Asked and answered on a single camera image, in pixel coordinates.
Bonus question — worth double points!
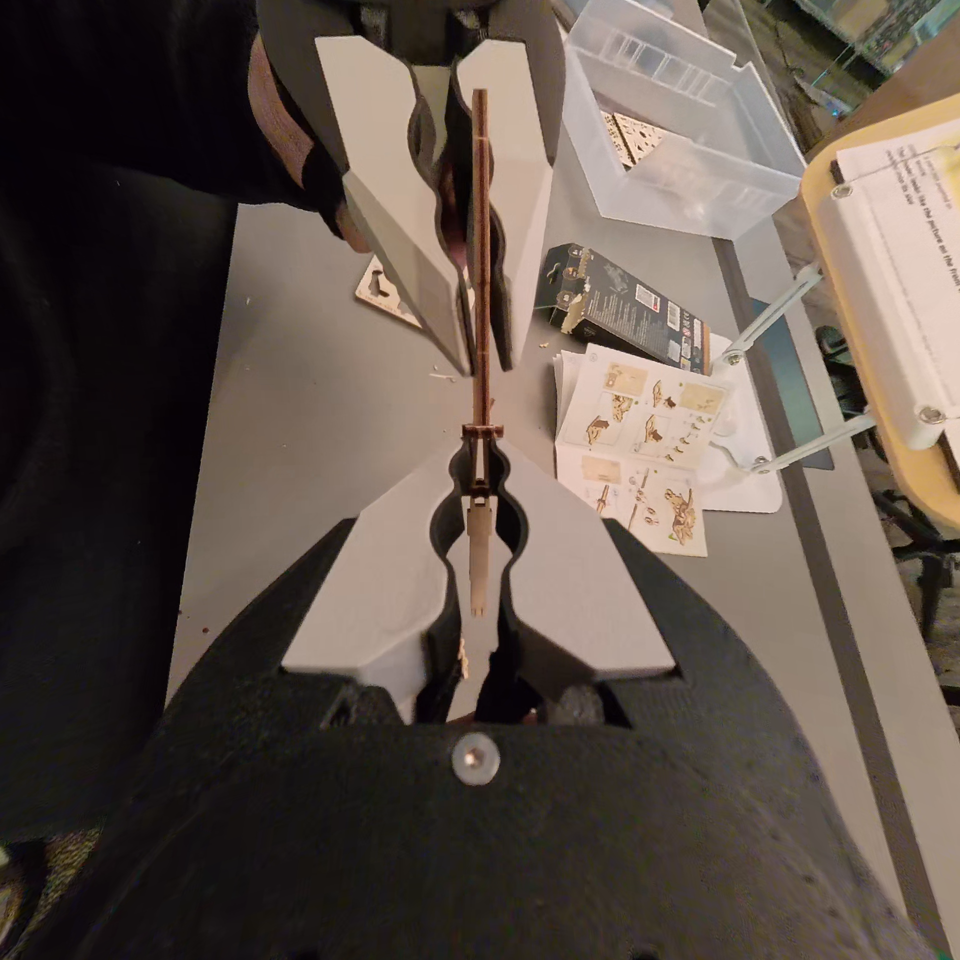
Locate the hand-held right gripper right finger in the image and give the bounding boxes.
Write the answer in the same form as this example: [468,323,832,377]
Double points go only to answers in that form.
[491,442,676,710]

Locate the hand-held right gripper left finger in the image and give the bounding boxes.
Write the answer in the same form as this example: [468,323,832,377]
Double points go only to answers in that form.
[281,450,470,725]

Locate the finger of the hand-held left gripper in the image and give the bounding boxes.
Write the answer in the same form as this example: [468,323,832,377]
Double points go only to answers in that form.
[313,36,475,378]
[446,37,558,372]

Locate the long wooden shaft with collars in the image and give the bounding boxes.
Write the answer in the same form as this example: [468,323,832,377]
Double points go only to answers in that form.
[459,88,502,620]

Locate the person's left hand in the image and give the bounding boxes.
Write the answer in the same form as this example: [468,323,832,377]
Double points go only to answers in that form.
[249,33,376,256]

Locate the laser-cut wooden part sheet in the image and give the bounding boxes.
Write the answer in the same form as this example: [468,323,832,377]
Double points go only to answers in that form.
[600,108,676,170]
[354,255,425,330]

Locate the instruction booklet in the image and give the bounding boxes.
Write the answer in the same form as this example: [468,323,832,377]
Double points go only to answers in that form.
[553,343,732,558]

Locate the black kit box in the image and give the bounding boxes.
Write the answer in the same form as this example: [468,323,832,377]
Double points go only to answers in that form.
[534,243,714,376]

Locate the clear plastic bin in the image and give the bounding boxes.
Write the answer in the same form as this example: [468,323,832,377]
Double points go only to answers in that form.
[558,0,807,241]

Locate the wooden clipboard board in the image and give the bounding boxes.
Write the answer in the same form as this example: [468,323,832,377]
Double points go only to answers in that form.
[798,93,960,451]

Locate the white document stand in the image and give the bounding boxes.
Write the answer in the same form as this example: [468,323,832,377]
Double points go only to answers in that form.
[705,183,960,515]

